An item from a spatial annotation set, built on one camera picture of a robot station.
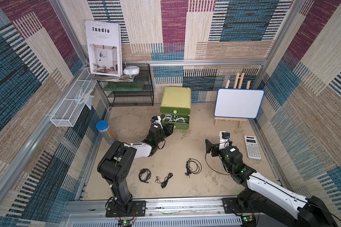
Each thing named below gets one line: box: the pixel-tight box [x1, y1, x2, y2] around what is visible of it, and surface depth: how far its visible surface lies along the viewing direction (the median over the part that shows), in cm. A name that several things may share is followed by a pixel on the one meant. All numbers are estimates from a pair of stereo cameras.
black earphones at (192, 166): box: [184, 157, 202, 179], surface depth 89 cm
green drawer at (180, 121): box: [160, 113, 190, 130], surface depth 101 cm
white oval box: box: [122, 65, 140, 76], surface depth 89 cm
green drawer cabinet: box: [159, 86, 192, 124], surface depth 96 cm
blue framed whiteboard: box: [214, 87, 265, 119], surface depth 98 cm
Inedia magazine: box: [84, 19, 123, 77], surface depth 79 cm
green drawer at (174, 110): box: [159, 105, 191, 115], surface depth 92 cm
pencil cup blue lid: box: [95, 120, 117, 145], surface depth 87 cm
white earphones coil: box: [162, 113, 176, 123], surface depth 102 cm
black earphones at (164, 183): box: [154, 172, 174, 189], surface depth 84 cm
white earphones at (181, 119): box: [175, 116, 189, 123], surface depth 101 cm
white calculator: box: [243, 135, 262, 160], surface depth 96 cm
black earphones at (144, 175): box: [138, 168, 152, 184], surface depth 86 cm
